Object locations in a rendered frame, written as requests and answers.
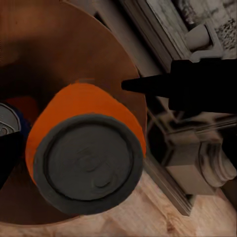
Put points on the wood fireplace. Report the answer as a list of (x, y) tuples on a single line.
[(184, 155)]

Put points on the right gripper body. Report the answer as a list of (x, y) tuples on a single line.
[(206, 86)]

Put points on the trash can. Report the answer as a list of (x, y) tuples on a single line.
[(46, 45)]

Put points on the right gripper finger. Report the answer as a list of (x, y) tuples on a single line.
[(158, 85)]

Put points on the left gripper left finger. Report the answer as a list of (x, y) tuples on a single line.
[(12, 147)]

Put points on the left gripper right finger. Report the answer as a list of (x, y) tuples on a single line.
[(229, 146)]

